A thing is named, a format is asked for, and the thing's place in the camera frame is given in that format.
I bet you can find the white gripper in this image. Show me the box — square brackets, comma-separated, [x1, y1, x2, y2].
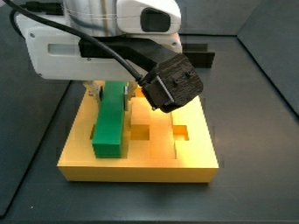
[16, 0, 183, 111]

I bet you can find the black camera cable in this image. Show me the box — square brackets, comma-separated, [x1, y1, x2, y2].
[1, 0, 147, 86]

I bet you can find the black angle bracket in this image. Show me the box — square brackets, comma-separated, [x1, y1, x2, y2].
[181, 44, 215, 68]

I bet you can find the green long block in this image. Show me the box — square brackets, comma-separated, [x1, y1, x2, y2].
[92, 81, 125, 158]

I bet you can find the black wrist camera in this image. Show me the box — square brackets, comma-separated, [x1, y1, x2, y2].
[79, 37, 203, 113]

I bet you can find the yellow slotted board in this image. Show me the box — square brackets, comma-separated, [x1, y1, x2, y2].
[57, 89, 219, 183]

